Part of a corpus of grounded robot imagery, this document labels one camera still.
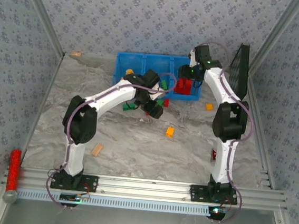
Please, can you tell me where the blue three-compartment plastic bin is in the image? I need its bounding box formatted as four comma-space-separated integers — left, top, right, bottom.
110, 50, 205, 103

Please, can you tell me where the black perforated panel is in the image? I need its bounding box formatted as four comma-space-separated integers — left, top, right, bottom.
226, 42, 252, 103

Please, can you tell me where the small circuit board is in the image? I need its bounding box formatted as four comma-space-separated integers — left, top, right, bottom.
60, 192, 91, 204
207, 205, 228, 221

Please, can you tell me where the red glitter cylinder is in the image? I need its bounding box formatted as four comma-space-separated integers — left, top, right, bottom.
2, 148, 23, 205

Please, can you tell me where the aluminium corner post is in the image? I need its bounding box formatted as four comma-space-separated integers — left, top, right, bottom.
12, 0, 71, 57
248, 0, 299, 78

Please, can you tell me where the aluminium mounting rail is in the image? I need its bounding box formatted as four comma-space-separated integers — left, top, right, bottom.
2, 164, 288, 213

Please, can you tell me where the aluminium side rail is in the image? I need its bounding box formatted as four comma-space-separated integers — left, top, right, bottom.
237, 72, 287, 190
20, 50, 65, 169

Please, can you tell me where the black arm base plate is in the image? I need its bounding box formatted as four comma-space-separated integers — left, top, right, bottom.
49, 170, 99, 194
189, 184, 239, 206

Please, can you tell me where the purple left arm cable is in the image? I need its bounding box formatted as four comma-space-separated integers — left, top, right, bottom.
43, 62, 179, 220

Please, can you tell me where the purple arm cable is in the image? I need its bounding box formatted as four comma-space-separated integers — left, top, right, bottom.
43, 62, 179, 220
184, 39, 264, 224

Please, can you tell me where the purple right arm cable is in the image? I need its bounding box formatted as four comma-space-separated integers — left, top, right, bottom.
184, 39, 264, 224

